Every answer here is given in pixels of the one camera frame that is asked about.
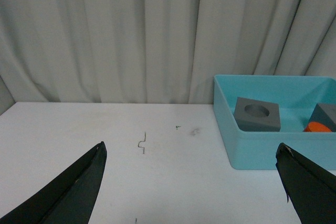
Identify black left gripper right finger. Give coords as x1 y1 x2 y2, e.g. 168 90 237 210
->
276 143 335 223

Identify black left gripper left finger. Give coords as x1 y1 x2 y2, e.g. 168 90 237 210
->
1 142 107 223

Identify orange cylinder with white digits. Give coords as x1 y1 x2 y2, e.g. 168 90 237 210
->
304 121 332 132

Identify gray block with square recess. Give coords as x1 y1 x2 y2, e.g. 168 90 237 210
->
309 103 335 132

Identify gray cube with round hole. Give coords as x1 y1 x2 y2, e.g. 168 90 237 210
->
234 97 281 132

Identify light blue plastic box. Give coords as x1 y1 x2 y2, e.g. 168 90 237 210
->
213 75 335 170

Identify white pleated curtain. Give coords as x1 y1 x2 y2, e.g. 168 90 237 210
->
1 0 335 112

